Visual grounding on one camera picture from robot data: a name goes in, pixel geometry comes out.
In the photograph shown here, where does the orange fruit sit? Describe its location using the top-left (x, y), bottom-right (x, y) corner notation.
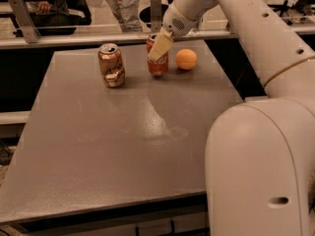
top-left (175, 49), bottom-right (197, 71)

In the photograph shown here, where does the left metal barrier bracket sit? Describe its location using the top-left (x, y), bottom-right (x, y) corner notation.
top-left (8, 0), bottom-right (39, 43)

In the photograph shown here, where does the black office chair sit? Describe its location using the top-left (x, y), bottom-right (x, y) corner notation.
top-left (270, 0), bottom-right (315, 25)

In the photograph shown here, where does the red coke can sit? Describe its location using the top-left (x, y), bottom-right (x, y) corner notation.
top-left (147, 33), bottom-right (168, 77)

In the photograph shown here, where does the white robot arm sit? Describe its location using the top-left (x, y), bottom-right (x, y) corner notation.
top-left (149, 0), bottom-right (315, 236)

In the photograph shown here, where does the metal barrier bracket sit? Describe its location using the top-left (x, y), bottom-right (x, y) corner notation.
top-left (151, 0), bottom-right (161, 32)
top-left (8, 0), bottom-right (39, 43)

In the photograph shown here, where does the middle metal barrier bracket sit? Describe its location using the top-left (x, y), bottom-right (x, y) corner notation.
top-left (151, 0), bottom-right (161, 32)

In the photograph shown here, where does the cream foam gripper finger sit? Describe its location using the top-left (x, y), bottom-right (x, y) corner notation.
top-left (148, 30), bottom-right (173, 62)

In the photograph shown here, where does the crushed gold soda can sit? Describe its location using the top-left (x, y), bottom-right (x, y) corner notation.
top-left (98, 43), bottom-right (125, 88)

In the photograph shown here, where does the standing person in grey trousers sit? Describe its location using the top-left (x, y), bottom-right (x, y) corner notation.
top-left (105, 0), bottom-right (143, 32)

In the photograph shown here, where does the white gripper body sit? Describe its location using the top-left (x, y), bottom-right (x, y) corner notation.
top-left (162, 2), bottom-right (199, 37)

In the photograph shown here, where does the seated person at left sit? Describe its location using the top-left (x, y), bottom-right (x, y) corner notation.
top-left (0, 0), bottom-right (93, 37)

